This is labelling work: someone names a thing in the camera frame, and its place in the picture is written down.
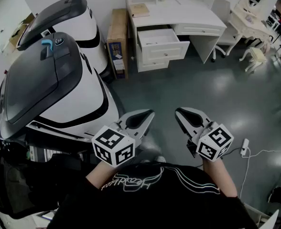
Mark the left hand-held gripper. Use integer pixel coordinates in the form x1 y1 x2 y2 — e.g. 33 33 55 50
91 109 155 168

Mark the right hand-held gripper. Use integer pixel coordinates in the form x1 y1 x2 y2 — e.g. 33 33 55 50
175 107 234 162

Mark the person's right forearm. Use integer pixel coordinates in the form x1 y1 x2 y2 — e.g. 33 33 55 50
202 157 238 198

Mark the person's left forearm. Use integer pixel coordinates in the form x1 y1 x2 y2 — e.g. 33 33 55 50
86 160 122 190

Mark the white cabinet drawer with knob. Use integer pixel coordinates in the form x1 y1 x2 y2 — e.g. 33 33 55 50
138 57 170 73

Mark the white desk with drawers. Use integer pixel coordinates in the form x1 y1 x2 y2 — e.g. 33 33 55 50
126 0 227 73

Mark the person's grey shoe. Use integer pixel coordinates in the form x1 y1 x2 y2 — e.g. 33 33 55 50
140 155 166 164

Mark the white power strip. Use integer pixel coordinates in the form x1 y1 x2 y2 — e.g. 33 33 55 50
240 138 250 156

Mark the white and black robot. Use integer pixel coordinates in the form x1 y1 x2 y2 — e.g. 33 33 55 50
16 0 108 74
0 31 122 150

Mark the person's black printed shirt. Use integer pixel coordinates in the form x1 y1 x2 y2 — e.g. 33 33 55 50
46 162 259 229

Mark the brown cardboard box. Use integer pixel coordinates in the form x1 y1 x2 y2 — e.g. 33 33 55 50
106 8 130 80

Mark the white stool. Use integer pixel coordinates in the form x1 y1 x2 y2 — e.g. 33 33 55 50
238 46 268 74

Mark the tan book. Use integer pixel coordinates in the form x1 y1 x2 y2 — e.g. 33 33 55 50
129 3 151 18

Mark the white vanity table with mirror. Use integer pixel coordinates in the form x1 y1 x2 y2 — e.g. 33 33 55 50
228 0 275 57

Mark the blue hook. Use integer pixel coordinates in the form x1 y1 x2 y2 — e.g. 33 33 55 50
41 39 54 57

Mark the flat cardboard box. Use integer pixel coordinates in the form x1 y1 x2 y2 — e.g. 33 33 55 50
8 12 36 48

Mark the black cable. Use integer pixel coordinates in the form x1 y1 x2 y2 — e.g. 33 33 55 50
219 147 243 160

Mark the white cable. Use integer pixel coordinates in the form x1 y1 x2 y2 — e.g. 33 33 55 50
239 144 281 198

